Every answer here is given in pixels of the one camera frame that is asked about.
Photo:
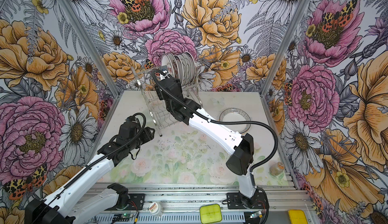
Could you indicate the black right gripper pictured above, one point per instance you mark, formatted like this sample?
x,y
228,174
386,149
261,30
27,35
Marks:
x,y
159,91

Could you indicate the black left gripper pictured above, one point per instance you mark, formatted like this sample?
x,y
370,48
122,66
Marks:
x,y
147,134

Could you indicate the red floral pattern plate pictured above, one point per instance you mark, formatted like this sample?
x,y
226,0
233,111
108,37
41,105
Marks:
x,y
167,65

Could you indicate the black striped rim plate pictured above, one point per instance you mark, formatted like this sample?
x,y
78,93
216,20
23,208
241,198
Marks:
x,y
235,115

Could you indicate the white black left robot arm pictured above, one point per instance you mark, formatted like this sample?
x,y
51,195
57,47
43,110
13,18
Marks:
x,y
61,206

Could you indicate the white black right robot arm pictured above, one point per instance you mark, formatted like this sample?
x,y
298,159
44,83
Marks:
x,y
188,111

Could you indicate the white rear plate stack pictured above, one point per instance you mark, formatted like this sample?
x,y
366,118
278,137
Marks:
x,y
184,68

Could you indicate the round tape roll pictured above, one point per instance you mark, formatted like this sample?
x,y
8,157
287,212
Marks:
x,y
156,209

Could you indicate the green circuit board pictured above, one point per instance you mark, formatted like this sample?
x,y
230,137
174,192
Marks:
x,y
124,217

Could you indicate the green square box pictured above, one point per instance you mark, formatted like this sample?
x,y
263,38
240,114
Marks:
x,y
210,214

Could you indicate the small clear plastic bottle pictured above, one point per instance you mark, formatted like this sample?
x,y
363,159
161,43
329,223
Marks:
x,y
277,168

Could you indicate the yellow box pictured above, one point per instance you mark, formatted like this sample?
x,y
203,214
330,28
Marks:
x,y
297,217

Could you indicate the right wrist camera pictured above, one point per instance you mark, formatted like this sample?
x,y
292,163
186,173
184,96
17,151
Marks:
x,y
162,74

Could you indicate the silver wire dish rack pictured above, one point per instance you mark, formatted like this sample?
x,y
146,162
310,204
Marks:
x,y
161,118

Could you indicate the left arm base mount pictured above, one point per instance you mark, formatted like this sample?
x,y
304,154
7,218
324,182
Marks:
x,y
134,202

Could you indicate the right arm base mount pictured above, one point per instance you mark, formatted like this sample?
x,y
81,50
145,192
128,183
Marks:
x,y
239,201

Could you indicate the left aluminium corner post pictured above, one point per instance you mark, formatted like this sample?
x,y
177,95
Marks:
x,y
80,29

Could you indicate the aluminium corner post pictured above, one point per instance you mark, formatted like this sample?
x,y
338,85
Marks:
x,y
294,22
80,29

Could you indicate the right aluminium corner post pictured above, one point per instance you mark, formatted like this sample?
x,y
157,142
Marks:
x,y
294,22

